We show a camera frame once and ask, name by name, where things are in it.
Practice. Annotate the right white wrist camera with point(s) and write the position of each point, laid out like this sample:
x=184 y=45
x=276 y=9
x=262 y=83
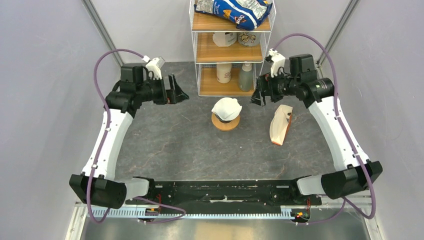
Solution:
x=276 y=60

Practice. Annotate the grey green spray bottle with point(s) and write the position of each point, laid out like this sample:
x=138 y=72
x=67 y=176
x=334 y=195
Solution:
x=245 y=78

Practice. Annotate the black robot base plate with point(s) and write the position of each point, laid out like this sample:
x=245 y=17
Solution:
x=225 y=197

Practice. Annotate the white plastic jug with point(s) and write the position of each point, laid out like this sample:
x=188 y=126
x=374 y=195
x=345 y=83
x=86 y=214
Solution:
x=224 y=39

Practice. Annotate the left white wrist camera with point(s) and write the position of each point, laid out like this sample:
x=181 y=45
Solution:
x=154 y=66

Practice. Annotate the blue chips bag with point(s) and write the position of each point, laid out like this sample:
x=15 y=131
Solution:
x=245 y=14

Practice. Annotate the white coffee filter stack holder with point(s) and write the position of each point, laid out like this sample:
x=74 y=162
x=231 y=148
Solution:
x=280 y=124

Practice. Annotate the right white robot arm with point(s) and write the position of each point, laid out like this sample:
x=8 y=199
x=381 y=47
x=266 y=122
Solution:
x=354 y=172

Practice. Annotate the white wire wooden shelf rack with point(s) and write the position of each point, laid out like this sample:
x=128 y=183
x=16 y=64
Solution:
x=207 y=55

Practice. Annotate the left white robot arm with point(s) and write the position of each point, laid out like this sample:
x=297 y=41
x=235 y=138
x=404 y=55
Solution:
x=96 y=184

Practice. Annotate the white small bottle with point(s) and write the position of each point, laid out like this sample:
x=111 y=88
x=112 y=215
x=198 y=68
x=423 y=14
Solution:
x=223 y=72

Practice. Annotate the blue ribbed coffee dripper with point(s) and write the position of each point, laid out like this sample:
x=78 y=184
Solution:
x=226 y=120

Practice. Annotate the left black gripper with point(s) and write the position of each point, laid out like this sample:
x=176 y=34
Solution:
x=172 y=96

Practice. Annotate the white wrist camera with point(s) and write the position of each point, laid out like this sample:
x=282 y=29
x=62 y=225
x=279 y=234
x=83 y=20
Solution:
x=154 y=66
x=276 y=60

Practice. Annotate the round wooden dripper stand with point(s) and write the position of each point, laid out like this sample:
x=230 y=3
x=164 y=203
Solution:
x=225 y=126

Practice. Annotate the white paper coffee filter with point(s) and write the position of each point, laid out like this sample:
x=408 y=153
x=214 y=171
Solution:
x=227 y=108

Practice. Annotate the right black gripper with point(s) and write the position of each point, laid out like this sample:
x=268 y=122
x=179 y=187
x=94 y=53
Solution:
x=268 y=83

